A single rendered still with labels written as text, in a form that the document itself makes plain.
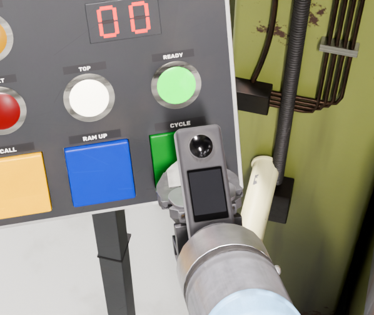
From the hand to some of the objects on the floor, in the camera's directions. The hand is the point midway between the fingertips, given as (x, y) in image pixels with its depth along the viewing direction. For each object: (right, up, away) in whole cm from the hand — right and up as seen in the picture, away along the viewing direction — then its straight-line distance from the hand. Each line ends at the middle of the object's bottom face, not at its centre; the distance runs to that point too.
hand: (186, 158), depth 106 cm
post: (-12, -49, +90) cm, 104 cm away
